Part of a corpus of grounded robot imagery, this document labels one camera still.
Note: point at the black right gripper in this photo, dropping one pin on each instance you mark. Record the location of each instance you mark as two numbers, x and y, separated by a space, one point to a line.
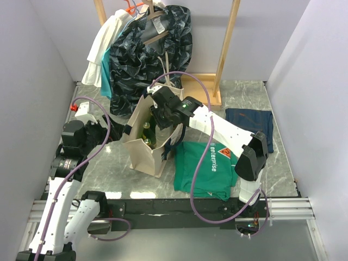
155 110

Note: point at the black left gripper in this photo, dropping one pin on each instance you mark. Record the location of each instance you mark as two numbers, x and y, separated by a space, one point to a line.
116 131

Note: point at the beige canvas tote bag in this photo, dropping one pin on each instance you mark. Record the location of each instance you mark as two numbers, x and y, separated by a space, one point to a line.
143 158

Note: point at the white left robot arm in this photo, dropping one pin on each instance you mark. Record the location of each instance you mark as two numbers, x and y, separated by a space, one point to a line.
57 236

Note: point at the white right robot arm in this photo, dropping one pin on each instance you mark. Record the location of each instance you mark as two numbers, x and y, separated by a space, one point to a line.
250 148

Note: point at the green glass bottle gold cap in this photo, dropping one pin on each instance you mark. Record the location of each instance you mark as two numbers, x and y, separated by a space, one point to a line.
150 143

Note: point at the wooden clothes rack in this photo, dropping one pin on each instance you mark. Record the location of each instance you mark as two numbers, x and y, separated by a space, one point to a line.
210 80

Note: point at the teal hanging garment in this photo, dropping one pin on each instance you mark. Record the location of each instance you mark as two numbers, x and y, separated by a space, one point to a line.
105 75

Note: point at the dark patterned hanging shirt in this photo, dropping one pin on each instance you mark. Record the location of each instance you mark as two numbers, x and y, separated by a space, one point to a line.
133 65

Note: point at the green printed t-shirt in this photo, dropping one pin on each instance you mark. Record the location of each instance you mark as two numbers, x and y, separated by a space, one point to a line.
216 175

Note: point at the folded blue jeans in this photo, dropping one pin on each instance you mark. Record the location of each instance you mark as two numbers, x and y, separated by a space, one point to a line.
253 121

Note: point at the wooden clothes hanger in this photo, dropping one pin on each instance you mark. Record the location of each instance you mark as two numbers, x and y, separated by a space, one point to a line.
155 24

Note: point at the white hanging garment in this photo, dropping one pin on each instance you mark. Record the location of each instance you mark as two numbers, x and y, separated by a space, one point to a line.
103 40

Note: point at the orange clothes hanger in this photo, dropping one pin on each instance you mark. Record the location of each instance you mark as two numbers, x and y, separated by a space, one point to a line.
131 9

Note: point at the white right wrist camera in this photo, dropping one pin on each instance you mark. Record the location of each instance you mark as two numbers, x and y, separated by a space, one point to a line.
152 90

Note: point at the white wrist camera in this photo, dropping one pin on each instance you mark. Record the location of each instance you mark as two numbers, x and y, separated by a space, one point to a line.
84 112
152 90

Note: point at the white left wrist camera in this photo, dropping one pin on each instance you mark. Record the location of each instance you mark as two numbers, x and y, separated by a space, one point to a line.
84 112

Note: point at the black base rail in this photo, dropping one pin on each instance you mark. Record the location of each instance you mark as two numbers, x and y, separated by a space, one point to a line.
177 213

